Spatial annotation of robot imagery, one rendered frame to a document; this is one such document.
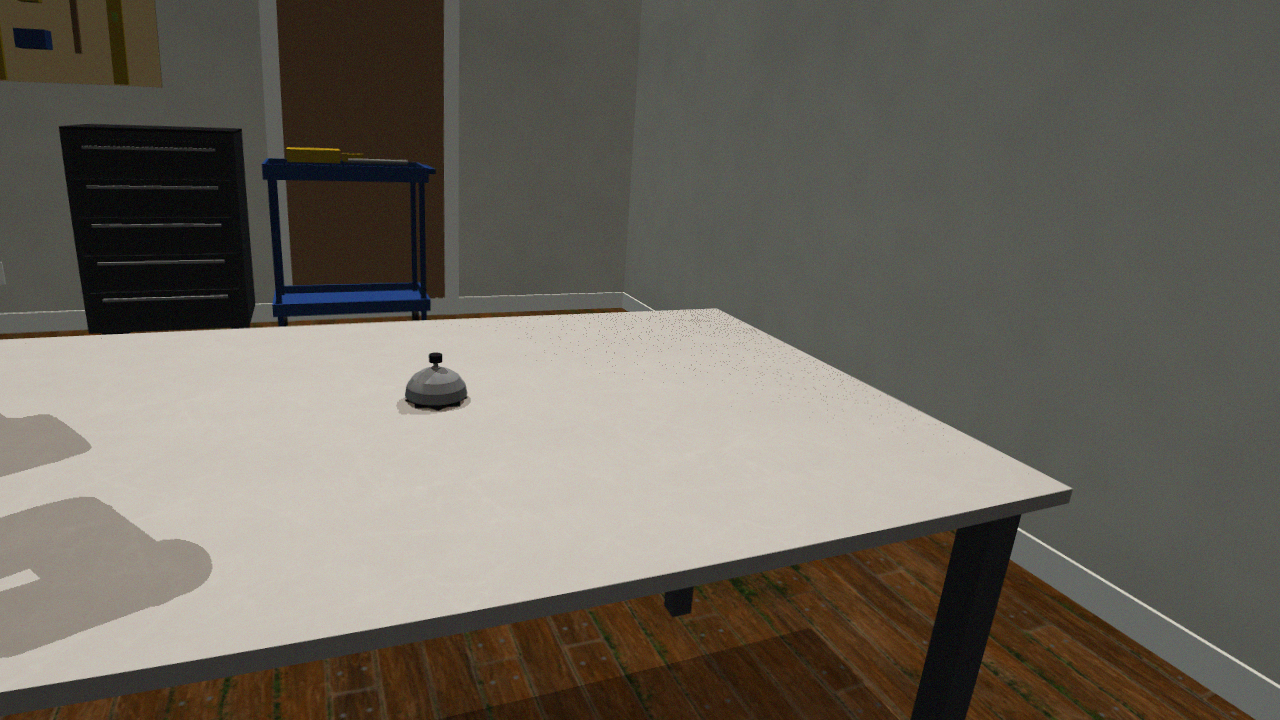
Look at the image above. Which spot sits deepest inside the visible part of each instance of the grey service bell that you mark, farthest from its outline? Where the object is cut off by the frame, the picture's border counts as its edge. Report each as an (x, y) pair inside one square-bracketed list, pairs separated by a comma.
[(435, 386)]

